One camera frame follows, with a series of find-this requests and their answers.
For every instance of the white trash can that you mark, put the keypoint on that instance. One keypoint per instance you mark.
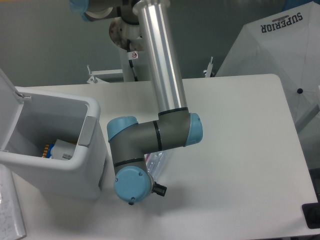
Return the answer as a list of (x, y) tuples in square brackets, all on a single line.
[(31, 118)]

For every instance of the blue snack package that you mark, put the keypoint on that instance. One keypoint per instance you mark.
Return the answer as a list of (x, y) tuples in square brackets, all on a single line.
[(47, 150)]

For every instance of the white metal mounting bracket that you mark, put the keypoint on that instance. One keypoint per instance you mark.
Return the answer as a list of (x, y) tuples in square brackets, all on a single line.
[(113, 76)]

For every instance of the black device at edge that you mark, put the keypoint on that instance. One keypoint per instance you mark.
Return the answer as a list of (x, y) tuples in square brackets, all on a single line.
[(311, 212)]

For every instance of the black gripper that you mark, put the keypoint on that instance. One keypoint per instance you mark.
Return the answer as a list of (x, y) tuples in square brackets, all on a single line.
[(156, 187)]

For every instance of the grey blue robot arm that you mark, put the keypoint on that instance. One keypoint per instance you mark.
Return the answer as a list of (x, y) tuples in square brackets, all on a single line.
[(175, 127)]

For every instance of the white umbrella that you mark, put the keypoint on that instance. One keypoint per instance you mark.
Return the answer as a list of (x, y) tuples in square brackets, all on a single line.
[(286, 44)]

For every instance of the white plastic wrapper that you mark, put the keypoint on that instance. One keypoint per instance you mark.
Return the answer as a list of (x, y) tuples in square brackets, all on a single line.
[(62, 150)]

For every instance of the crushed clear plastic bottle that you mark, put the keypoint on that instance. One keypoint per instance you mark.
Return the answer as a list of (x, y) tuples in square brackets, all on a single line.
[(155, 162)]

